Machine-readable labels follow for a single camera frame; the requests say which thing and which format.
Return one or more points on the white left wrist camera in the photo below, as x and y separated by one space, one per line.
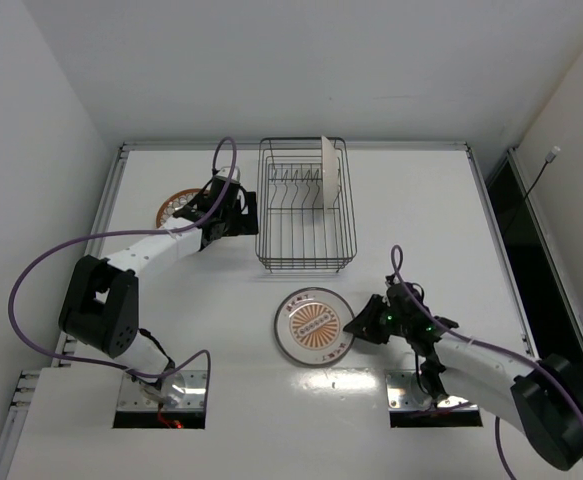
229 173

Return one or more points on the brown floral pattern plate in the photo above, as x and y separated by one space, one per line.
330 173

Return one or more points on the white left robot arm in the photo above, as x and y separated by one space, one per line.
101 307

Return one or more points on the brown lattice pattern plate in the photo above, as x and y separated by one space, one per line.
173 203

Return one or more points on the metal base plate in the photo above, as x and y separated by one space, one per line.
184 391
405 396

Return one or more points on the sunburst pattern plate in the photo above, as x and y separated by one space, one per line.
309 326

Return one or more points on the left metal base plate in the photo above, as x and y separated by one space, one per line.
184 391

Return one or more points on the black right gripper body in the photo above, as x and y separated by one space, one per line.
377 320

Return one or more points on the aluminium table frame rail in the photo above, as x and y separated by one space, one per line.
351 145

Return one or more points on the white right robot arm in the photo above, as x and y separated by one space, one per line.
543 399

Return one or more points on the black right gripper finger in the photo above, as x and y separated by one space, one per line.
371 314
371 334

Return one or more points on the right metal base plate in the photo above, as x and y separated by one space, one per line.
405 396

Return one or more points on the black wire dish rack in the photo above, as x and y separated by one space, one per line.
296 233

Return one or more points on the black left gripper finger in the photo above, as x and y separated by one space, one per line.
250 215
241 224

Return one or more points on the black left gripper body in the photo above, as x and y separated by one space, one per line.
238 218

